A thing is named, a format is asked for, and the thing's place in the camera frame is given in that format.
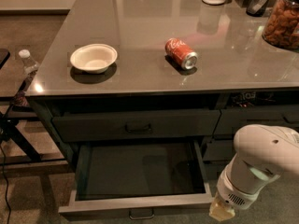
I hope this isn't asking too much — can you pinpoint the black utensil holder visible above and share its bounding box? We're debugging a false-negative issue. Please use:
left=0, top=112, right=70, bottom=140
left=246, top=0, right=269, bottom=17

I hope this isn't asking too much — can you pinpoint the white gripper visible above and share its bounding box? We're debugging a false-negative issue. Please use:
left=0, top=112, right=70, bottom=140
left=209, top=168, right=263, bottom=222

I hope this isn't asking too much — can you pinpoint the red cola can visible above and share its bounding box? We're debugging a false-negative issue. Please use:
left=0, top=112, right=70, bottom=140
left=165, top=38, right=198, bottom=70

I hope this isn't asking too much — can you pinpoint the white paper bowl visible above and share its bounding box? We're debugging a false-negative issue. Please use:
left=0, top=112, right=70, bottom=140
left=70, top=44, right=118, bottom=74

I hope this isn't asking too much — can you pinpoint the glass jar of snacks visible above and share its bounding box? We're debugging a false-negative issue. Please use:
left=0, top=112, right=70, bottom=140
left=263, top=0, right=299, bottom=50

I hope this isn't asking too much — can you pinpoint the clear plastic water bottle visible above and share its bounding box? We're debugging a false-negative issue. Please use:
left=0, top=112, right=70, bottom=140
left=19, top=49, right=40, bottom=91

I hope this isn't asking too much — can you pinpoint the black cable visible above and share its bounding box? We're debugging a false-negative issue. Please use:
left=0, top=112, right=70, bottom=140
left=0, top=140, right=13, bottom=224

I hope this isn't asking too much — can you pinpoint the black side table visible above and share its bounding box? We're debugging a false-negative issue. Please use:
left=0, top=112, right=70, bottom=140
left=0, top=48, right=68, bottom=170

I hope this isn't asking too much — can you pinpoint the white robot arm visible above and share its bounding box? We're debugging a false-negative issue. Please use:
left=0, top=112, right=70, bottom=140
left=209, top=124, right=299, bottom=221

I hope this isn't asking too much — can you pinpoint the grey drawer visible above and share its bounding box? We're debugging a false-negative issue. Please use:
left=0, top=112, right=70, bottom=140
left=202, top=139, right=235, bottom=161
left=59, top=139, right=212, bottom=221
left=52, top=109, right=221, bottom=143
left=214, top=105, right=299, bottom=135
left=204, top=161, right=228, bottom=180

